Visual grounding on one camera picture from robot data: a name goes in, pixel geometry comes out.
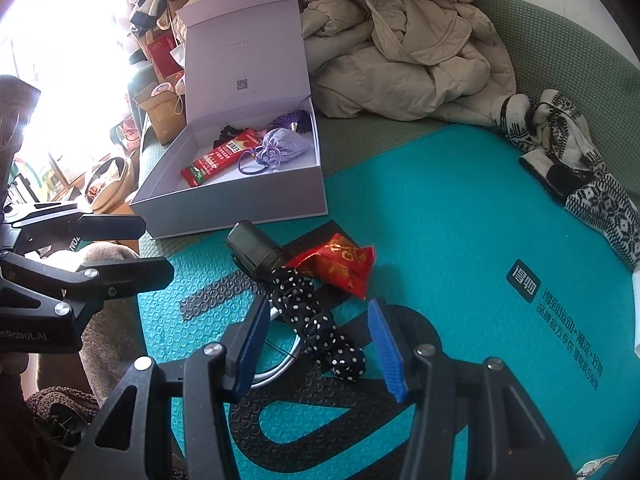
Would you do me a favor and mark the purple floral sachet pouch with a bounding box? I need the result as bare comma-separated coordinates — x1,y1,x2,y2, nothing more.
237,127,311,177

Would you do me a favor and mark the red gold candy packet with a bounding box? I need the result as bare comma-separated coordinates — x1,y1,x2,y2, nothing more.
286,233,377,301

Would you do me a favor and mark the white handbag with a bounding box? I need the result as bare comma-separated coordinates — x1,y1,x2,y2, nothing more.
575,455,621,480

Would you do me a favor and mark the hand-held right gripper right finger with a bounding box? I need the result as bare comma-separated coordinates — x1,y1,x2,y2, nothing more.
366,297,576,480

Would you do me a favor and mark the black white knit sweater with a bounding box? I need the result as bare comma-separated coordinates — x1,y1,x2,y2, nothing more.
492,89,640,268

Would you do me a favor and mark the brown fleece pants leg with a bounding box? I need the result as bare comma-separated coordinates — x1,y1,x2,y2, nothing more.
35,242,146,391

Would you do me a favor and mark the plain black scrunchie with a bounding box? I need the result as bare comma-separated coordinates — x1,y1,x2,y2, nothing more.
212,124,251,151

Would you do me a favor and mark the teal foam mat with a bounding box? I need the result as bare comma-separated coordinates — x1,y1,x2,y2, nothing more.
137,125,640,480

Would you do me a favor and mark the green quilted sofa cover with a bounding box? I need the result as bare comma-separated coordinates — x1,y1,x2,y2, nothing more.
127,0,640,256

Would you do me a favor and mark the small black case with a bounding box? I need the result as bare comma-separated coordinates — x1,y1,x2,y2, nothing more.
226,220,288,278

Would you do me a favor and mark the small kraft paper bag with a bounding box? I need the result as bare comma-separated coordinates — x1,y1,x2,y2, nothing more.
135,82,188,146

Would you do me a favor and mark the white tissue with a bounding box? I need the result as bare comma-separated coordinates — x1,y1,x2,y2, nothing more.
630,267,640,353

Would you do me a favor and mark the black polka dot scrunchie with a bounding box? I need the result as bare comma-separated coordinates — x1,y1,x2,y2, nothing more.
270,267,368,381

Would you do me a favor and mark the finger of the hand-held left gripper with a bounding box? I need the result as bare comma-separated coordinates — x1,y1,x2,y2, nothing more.
10,212,147,257
0,252,175,333

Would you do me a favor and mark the beige padded coat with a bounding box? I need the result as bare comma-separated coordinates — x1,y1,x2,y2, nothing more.
300,0,516,121

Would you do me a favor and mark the white gift box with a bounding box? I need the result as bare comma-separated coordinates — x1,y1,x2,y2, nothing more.
129,0,328,240

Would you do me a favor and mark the long red snack packet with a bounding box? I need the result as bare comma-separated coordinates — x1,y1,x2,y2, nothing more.
181,129,266,188

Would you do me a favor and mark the purple tassel hair ornament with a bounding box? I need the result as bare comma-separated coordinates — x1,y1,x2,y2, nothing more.
272,102,313,136

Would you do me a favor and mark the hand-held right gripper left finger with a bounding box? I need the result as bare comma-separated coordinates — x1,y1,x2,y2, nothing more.
60,295,272,480

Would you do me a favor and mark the white cable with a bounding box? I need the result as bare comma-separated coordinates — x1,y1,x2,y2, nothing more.
250,305,303,388

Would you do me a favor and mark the red white paper bag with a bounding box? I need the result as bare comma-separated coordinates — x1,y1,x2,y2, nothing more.
117,115,143,153

